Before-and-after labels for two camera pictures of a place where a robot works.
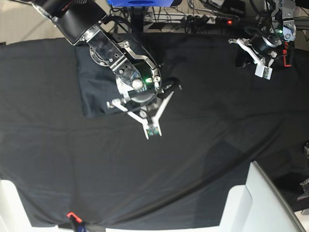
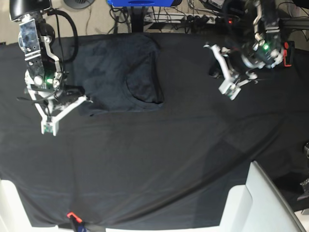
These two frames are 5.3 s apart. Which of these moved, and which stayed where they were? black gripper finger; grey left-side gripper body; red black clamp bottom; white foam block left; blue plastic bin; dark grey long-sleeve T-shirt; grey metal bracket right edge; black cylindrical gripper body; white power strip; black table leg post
Moved: black gripper finger; dark grey long-sleeve T-shirt; black cylindrical gripper body; grey left-side gripper body
Stayed: white power strip; blue plastic bin; black table leg post; white foam block left; grey metal bracket right edge; red black clamp bottom
